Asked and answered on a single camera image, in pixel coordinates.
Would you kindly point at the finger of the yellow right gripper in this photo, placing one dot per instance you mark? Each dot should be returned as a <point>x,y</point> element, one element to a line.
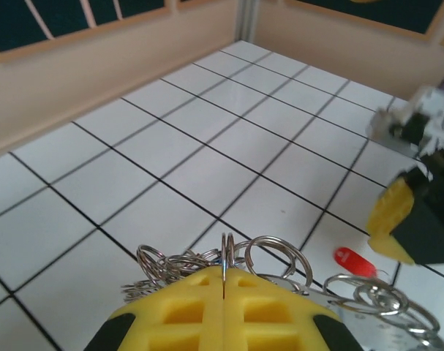
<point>426,241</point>
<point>391,208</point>

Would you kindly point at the aluminium corner post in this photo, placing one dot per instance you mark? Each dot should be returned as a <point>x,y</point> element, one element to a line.
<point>248,18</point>

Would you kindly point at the red key fob with key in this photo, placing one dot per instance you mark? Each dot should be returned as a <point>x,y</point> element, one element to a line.
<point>353,261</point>

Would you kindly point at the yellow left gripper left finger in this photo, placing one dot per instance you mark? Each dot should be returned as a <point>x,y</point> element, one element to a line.
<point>177,321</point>

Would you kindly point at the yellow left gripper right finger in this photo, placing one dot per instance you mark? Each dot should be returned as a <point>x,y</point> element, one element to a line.
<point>273,321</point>

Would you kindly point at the bunch of silver keyrings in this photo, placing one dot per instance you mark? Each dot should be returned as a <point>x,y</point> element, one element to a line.
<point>227,252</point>

